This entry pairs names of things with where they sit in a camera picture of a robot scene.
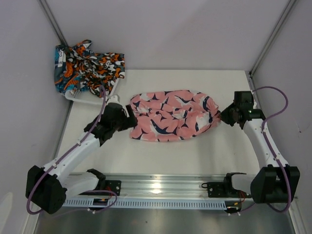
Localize left aluminium frame post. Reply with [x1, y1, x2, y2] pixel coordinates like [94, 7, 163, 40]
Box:
[38, 0, 68, 46]

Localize aluminium frame post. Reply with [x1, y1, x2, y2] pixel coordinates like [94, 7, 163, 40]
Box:
[249, 0, 299, 78]
[38, 0, 68, 46]

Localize blue orange patterned shorts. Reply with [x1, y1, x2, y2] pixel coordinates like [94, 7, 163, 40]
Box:
[54, 44, 83, 94]

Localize white slotted cable duct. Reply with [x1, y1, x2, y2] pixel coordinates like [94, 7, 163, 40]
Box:
[62, 197, 227, 210]

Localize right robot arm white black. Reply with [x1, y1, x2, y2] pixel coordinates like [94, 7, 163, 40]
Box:
[220, 91, 300, 206]

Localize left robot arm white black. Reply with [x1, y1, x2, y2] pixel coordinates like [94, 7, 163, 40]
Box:
[25, 102, 137, 215]

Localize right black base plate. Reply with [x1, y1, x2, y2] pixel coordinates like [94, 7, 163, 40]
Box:
[201, 182, 252, 198]

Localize pink shark print shorts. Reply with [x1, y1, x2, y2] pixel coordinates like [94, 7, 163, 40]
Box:
[130, 90, 221, 142]

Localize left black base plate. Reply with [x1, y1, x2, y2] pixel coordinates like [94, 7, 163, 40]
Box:
[80, 180, 122, 196]

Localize aluminium mounting rail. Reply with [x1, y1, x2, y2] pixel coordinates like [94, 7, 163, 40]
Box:
[33, 173, 299, 201]

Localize right aluminium frame post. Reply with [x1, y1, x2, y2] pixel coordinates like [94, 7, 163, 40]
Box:
[249, 0, 299, 78]

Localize white plastic basket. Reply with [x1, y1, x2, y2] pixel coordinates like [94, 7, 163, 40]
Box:
[64, 79, 119, 106]

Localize orange camouflage shorts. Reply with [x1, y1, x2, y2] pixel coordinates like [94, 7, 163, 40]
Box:
[63, 39, 125, 98]

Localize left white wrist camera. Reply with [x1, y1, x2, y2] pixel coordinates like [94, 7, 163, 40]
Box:
[105, 95, 120, 105]

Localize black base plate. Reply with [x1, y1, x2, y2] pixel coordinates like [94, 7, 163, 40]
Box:
[80, 180, 122, 196]
[201, 182, 252, 198]

